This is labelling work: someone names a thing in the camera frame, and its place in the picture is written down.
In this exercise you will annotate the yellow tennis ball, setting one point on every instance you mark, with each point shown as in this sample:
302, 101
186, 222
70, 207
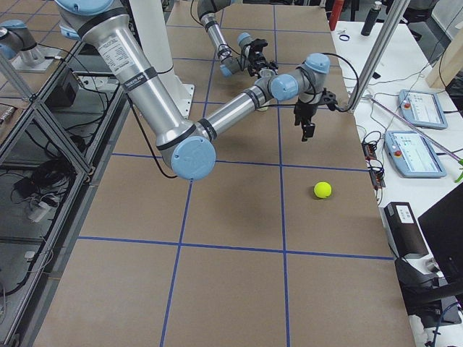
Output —
322, 190

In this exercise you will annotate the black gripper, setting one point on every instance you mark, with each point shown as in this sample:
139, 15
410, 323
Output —
303, 110
257, 58

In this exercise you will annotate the aluminium frame post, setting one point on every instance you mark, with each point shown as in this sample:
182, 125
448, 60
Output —
387, 30

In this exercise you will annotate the red cylinder bottle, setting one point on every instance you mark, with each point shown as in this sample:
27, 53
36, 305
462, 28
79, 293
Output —
335, 14

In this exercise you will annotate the black bottle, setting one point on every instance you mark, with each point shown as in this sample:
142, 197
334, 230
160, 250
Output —
371, 18

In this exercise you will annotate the dark cardboard box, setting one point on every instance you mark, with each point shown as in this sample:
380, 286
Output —
405, 231

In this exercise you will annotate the teach pendant near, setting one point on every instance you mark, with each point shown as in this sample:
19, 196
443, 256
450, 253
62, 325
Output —
412, 155

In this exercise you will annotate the teach pendant far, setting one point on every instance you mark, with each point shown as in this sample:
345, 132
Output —
422, 109

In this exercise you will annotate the teach pendant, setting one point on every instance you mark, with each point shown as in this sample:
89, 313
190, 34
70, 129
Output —
412, 155
422, 109

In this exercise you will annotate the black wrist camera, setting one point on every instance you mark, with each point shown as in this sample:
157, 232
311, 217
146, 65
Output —
329, 99
257, 46

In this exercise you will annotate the black computer monitor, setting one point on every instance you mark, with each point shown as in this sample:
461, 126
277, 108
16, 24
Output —
426, 296

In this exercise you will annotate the reacher grabber stick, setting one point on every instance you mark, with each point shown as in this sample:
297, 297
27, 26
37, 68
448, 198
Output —
413, 128

